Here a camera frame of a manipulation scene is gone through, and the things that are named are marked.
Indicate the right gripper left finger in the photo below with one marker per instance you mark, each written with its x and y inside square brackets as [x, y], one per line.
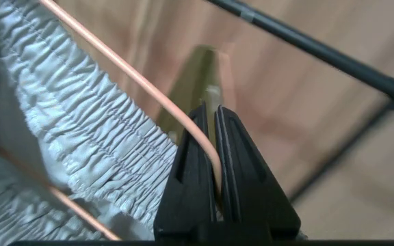
[186, 198]

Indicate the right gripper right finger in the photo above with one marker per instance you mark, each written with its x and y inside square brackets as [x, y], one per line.
[258, 201]

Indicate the green long-sleeved shirt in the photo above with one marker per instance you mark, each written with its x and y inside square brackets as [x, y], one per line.
[197, 82]

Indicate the pink clothes hanger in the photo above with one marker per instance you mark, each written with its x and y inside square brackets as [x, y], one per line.
[142, 82]

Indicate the pale grey garment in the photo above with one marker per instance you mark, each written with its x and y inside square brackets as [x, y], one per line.
[80, 119]

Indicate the black clothes rack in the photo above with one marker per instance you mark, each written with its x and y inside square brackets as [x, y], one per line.
[320, 51]

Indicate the beige curtain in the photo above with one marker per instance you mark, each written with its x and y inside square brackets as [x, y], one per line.
[286, 119]

